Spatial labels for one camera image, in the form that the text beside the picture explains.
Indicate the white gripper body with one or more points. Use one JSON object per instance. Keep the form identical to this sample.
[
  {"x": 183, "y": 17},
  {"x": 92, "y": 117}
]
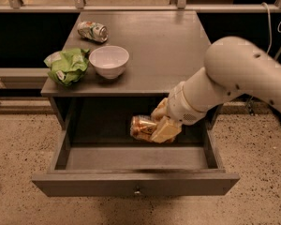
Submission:
[{"x": 182, "y": 106}]

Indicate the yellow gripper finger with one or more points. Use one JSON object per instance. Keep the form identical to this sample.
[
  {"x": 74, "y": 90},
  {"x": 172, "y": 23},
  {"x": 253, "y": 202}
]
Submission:
[
  {"x": 166, "y": 130},
  {"x": 160, "y": 111}
]

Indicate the crushed orange can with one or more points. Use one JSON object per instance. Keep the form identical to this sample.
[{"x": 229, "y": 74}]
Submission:
[{"x": 142, "y": 127}]

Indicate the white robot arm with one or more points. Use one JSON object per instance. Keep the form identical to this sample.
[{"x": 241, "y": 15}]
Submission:
[{"x": 232, "y": 67}]

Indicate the open grey top drawer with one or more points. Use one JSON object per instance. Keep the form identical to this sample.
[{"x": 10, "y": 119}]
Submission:
[{"x": 91, "y": 160}]

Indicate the crushed green white can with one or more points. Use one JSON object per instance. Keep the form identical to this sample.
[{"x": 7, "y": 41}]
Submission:
[{"x": 93, "y": 31}]

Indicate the grey wooden cabinet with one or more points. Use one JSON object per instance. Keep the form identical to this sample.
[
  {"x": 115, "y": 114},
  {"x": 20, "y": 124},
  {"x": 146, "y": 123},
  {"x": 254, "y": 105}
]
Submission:
[{"x": 165, "y": 48}]

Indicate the white ceramic bowl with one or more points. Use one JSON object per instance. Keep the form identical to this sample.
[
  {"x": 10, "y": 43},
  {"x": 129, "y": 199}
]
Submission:
[{"x": 109, "y": 61}]

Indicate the green chip bag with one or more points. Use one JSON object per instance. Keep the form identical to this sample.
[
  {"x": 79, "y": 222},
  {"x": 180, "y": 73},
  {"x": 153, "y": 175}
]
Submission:
[{"x": 67, "y": 66}]

